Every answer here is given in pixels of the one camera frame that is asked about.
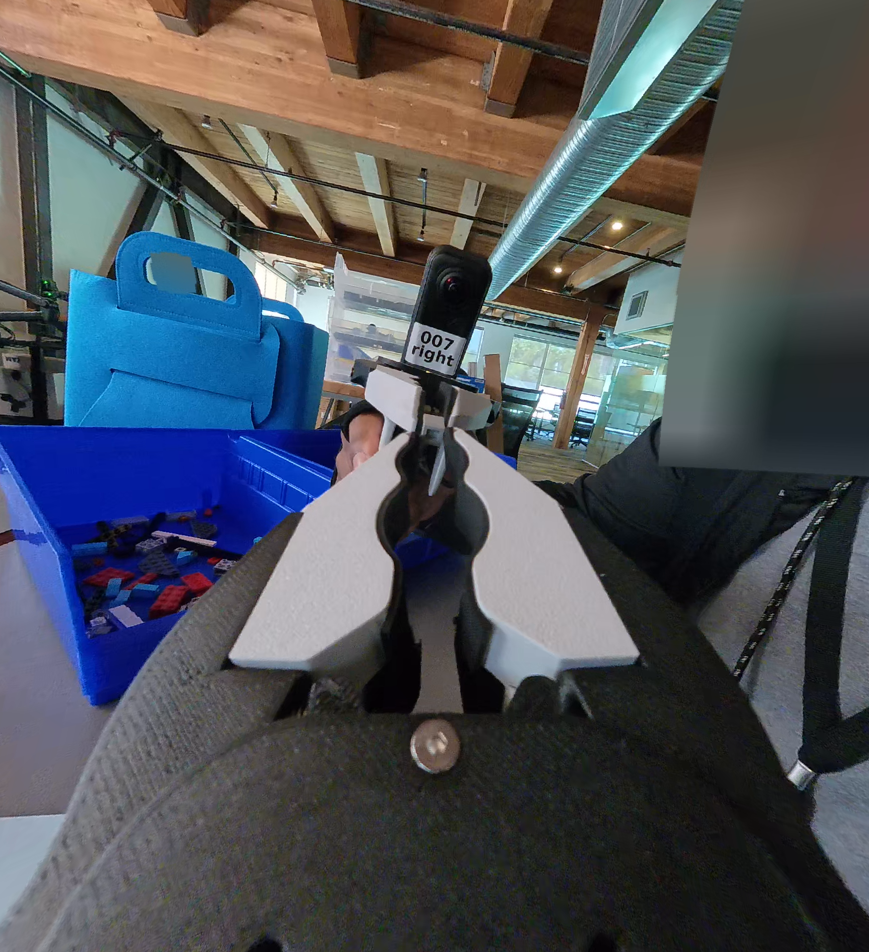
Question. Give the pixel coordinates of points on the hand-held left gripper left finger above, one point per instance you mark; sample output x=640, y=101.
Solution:
x=323, y=587

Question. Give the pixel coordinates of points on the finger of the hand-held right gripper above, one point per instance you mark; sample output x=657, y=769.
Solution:
x=397, y=398
x=470, y=413

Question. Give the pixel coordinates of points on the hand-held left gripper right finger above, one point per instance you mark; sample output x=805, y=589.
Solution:
x=553, y=587

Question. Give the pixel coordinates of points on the pile of toy bricks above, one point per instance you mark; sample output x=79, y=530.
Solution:
x=170, y=595

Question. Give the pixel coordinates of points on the blue plastic bin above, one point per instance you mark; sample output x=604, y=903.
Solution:
x=107, y=468
x=286, y=476

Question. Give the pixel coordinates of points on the person's right forearm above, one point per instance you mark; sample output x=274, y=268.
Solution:
x=628, y=513

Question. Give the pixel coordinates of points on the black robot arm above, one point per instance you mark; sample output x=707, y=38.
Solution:
x=10, y=290

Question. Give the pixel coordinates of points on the person's right hand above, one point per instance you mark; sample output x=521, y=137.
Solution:
x=356, y=446

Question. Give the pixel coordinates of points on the clear plastic storage box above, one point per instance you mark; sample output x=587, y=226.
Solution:
x=364, y=312

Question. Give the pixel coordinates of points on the blue felt bag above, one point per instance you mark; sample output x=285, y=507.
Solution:
x=167, y=349

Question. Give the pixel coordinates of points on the white printed cardboard box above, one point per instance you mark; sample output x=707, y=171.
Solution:
x=4, y=383

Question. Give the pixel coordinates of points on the instruction booklet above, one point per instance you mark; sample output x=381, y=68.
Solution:
x=3, y=863

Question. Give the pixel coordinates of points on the wall vent grille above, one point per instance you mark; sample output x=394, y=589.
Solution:
x=637, y=305

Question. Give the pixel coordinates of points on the silver ventilation duct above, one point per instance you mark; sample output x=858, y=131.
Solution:
x=591, y=163

